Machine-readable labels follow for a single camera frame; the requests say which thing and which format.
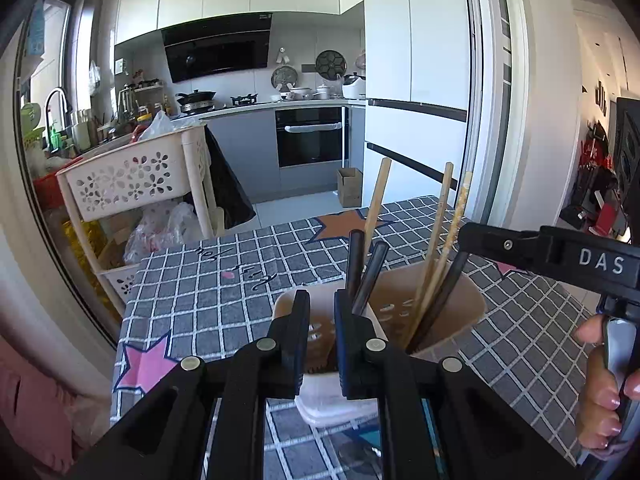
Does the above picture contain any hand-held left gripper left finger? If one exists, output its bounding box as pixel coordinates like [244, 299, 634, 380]
[65, 289, 312, 480]

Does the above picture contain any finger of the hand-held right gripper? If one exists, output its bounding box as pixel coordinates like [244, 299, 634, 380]
[457, 222, 546, 274]

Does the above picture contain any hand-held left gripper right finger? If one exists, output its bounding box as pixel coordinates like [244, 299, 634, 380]
[334, 289, 577, 480]

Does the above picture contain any plain wooden chopstick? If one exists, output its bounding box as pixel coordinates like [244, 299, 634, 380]
[362, 157, 394, 257]
[404, 161, 455, 349]

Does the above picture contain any pale pink utensil holder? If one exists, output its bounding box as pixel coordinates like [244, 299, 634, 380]
[272, 264, 489, 429]

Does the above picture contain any person's right hand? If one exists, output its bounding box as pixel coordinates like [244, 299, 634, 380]
[573, 313, 624, 451]

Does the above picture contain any grey checked tablecloth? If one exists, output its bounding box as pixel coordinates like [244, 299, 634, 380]
[112, 195, 597, 480]

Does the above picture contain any black framed panel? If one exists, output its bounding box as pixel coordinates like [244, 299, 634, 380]
[614, 97, 640, 202]

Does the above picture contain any orange star sticker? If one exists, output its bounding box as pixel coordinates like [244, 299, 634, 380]
[307, 208, 396, 245]

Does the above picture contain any blue star sticker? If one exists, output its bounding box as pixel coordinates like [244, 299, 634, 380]
[422, 400, 447, 477]

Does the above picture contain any cardboard box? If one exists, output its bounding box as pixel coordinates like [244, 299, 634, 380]
[335, 167, 365, 209]

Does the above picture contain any black garbage bag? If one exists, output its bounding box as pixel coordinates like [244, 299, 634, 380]
[203, 124, 257, 231]

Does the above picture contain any clear plastic bag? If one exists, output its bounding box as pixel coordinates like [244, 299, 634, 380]
[123, 200, 204, 266]

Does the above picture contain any grey lower cabinet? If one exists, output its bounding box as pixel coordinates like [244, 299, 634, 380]
[199, 109, 279, 206]

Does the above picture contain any black built-in oven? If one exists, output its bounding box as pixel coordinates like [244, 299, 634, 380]
[274, 106, 348, 170]

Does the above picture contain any white refrigerator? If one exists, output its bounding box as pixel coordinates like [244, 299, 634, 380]
[362, 0, 474, 211]

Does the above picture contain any white rice cooker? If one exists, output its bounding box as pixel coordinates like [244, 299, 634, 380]
[341, 72, 367, 100]

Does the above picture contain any yellow oil bottle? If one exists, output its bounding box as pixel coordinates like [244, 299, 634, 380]
[59, 217, 109, 272]

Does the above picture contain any white flower-pattern storage cart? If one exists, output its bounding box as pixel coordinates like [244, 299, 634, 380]
[55, 122, 226, 317]

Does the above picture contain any large round divided tray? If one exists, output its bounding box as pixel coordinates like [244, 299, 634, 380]
[314, 49, 348, 81]

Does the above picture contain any white plastic bag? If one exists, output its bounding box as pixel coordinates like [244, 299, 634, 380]
[137, 109, 174, 141]

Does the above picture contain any small round tray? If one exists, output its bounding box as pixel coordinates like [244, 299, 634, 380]
[271, 66, 300, 92]

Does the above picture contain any black wok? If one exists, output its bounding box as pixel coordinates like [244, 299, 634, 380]
[174, 89, 217, 111]

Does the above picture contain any pink plastic stool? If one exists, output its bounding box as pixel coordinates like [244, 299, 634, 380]
[0, 337, 77, 477]

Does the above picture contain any red container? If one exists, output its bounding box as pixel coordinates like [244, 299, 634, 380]
[32, 157, 84, 211]

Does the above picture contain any black range hood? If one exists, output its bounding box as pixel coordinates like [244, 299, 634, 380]
[160, 13, 274, 84]

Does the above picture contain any kitchen faucet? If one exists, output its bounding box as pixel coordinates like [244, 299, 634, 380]
[43, 87, 71, 154]

